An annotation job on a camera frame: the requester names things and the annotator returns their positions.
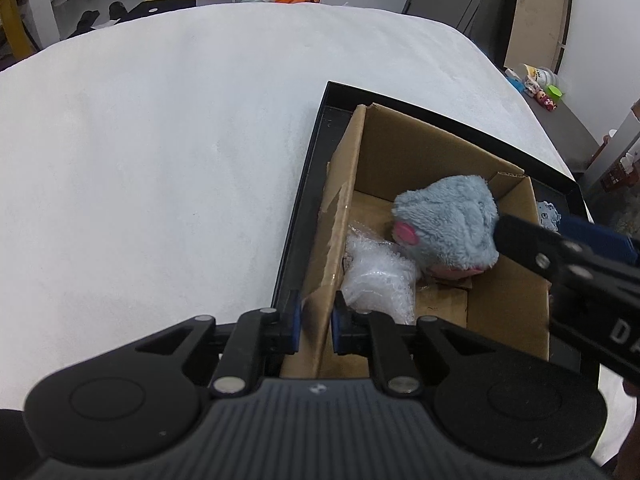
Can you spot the green small bowl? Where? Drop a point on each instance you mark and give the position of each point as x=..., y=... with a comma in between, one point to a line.
x=555, y=91

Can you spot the dark grey side table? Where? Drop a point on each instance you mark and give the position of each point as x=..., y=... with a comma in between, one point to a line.
x=565, y=125

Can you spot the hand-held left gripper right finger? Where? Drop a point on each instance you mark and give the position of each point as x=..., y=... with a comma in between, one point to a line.
x=337, y=331

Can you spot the grey plush toy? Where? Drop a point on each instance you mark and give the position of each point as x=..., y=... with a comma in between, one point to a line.
x=445, y=220

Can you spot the black shoe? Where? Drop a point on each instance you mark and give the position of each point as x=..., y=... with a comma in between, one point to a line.
x=86, y=21
x=119, y=9

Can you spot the small pink dolls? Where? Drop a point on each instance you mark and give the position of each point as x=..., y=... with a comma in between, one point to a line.
x=542, y=97

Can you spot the blue white tissue packet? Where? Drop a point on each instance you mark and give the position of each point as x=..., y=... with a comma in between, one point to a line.
x=547, y=215

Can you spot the brown cardboard box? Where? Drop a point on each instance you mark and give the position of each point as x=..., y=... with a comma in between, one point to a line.
x=400, y=150

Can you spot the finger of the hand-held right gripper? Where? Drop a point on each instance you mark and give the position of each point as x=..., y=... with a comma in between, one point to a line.
x=530, y=247
x=610, y=245

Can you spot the black tray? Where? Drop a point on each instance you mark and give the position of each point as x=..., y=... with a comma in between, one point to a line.
x=307, y=195

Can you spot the clear bubble wrap bag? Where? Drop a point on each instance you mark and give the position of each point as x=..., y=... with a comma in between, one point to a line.
x=375, y=280

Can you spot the white plastic bag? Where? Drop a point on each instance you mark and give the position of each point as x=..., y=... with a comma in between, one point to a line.
x=541, y=76

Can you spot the yellow metal frame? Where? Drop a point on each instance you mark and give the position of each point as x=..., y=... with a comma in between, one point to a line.
x=17, y=15

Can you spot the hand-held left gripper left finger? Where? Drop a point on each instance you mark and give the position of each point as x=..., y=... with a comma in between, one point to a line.
x=295, y=324

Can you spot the brown wooden panel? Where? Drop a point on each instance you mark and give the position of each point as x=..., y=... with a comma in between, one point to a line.
x=537, y=15

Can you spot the red plastic crate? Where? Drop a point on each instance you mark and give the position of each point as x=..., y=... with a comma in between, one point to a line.
x=620, y=177

